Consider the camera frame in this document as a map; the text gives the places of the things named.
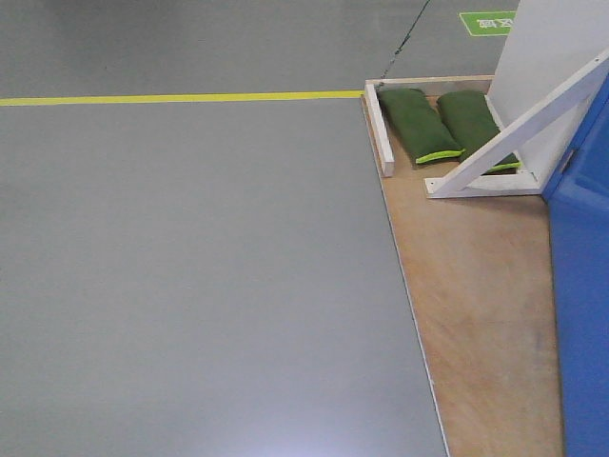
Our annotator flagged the white triangular brace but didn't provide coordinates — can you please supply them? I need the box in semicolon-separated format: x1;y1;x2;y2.
424;50;608;199

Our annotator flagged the green sandbag right of pair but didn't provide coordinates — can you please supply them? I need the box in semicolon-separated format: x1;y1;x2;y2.
436;89;501;163

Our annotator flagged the green floor sign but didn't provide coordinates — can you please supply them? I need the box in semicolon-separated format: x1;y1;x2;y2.
459;10;516;37

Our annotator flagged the wooden platform with white border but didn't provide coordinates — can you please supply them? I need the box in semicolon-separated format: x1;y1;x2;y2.
363;83;563;456

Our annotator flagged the white wall panel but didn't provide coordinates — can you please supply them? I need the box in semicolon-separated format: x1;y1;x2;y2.
489;0;608;186

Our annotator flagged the green sandbag of pair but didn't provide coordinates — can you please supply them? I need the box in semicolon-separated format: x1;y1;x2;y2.
436;89;501;163
377;88;464;165

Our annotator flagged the green sandbag left of pair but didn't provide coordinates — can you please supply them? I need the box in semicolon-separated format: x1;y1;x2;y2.
377;88;464;165

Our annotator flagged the dark rope at door platform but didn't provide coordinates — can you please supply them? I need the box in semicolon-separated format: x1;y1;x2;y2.
380;0;432;81

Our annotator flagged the blue door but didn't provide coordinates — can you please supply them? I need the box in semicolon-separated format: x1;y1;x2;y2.
542;85;608;456

